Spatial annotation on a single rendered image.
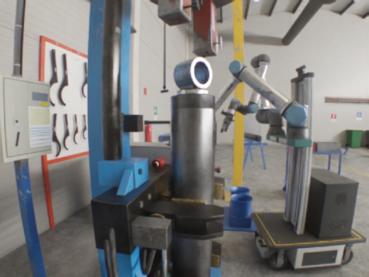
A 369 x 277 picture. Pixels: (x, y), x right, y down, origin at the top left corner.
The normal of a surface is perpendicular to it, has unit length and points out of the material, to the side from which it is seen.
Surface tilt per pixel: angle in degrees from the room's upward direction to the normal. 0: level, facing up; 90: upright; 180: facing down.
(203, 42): 90
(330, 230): 90
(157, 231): 90
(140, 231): 90
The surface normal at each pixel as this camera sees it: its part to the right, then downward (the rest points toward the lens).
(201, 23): -0.41, 0.08
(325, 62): -0.19, 0.08
